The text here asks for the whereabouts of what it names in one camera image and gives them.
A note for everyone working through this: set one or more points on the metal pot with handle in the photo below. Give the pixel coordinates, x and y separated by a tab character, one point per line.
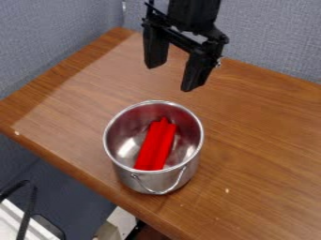
124	137

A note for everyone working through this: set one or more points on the red block object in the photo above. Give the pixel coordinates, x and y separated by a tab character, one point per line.
157	146

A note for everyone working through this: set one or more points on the white box under table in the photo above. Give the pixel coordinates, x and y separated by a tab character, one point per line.
42	229

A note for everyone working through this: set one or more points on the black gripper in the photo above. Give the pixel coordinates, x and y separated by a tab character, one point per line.
185	23

